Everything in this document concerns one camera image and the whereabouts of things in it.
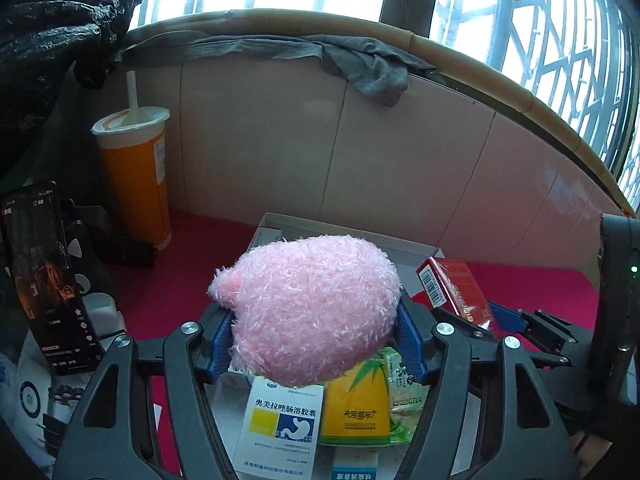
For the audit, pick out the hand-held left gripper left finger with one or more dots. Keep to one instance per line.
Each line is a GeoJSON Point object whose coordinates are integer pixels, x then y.
{"type": "Point", "coordinates": [220, 350]}

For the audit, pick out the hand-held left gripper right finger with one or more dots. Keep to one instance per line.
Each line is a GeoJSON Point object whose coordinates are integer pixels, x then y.
{"type": "Point", "coordinates": [412, 345]}

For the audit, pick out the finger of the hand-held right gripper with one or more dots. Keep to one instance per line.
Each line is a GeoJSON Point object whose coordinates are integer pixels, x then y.
{"type": "Point", "coordinates": [505, 317]}
{"type": "Point", "coordinates": [557, 361]}

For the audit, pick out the red cigarette pack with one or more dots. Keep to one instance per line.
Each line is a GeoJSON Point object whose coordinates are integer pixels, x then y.
{"type": "Point", "coordinates": [455, 285]}

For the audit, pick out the blue white medicine box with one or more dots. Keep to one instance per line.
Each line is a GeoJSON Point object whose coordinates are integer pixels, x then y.
{"type": "Point", "coordinates": [280, 420]}

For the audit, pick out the pink plush ball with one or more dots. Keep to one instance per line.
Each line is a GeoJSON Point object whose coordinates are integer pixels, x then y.
{"type": "Point", "coordinates": [310, 305]}

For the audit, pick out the white cardboard box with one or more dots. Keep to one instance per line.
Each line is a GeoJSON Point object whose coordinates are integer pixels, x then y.
{"type": "Point", "coordinates": [310, 225]}

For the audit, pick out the person's right forearm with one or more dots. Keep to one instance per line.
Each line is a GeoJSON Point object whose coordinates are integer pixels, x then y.
{"type": "Point", "coordinates": [615, 455]}

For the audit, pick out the green snack packet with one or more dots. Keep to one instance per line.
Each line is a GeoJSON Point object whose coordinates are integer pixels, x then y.
{"type": "Point", "coordinates": [405, 405]}

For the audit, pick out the magenta table cloth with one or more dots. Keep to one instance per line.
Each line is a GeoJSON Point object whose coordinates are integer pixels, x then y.
{"type": "Point", "coordinates": [200, 240]}

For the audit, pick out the white small cup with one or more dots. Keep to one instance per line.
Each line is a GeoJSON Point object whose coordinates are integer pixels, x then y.
{"type": "Point", "coordinates": [102, 310]}

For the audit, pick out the small blue white box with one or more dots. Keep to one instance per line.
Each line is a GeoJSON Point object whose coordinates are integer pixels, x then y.
{"type": "Point", "coordinates": [362, 467]}

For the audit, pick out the black phone holder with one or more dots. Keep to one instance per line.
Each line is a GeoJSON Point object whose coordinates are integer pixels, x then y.
{"type": "Point", "coordinates": [130, 252]}

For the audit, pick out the black smartphone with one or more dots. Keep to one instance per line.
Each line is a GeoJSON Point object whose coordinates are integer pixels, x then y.
{"type": "Point", "coordinates": [50, 285]}

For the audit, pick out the orange drink cup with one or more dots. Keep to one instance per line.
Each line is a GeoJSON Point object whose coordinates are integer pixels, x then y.
{"type": "Point", "coordinates": [135, 185]}

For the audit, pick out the white printed box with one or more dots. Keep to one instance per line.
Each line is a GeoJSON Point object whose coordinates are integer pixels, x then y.
{"type": "Point", "coordinates": [30, 400]}

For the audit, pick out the white straw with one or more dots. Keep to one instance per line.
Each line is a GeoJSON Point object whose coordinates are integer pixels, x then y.
{"type": "Point", "coordinates": [132, 90]}

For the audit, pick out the grey cloth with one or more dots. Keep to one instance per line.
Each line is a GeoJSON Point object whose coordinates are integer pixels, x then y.
{"type": "Point", "coordinates": [375, 70]}

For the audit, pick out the black plastic bag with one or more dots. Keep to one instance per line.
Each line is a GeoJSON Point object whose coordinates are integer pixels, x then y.
{"type": "Point", "coordinates": [50, 35]}

